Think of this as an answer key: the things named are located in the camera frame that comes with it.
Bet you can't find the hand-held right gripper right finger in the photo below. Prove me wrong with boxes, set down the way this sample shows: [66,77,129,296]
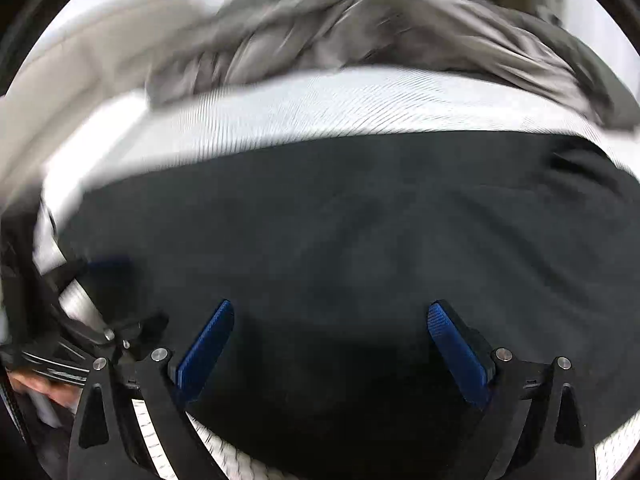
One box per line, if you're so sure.
[426,301,598,480]

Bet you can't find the person's left hand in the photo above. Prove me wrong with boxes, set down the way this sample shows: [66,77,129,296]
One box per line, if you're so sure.
[5,367,83,411]

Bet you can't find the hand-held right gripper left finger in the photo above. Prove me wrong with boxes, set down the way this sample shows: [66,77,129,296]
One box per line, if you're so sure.
[67,299,236,480]

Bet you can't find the grey blanket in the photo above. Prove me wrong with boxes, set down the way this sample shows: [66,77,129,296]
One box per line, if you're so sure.
[145,0,640,131]

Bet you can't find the white hexagon-pattern mattress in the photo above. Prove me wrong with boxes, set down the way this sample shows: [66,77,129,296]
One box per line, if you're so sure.
[30,65,640,480]

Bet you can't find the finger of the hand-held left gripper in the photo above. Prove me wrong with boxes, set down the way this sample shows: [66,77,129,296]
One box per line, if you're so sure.
[47,255,136,293]
[102,312,171,363]

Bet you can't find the black pants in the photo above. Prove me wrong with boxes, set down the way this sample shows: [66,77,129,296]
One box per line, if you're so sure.
[55,130,640,466]

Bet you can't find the beige bed frame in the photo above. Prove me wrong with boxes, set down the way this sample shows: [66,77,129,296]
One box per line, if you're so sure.
[0,0,231,211]

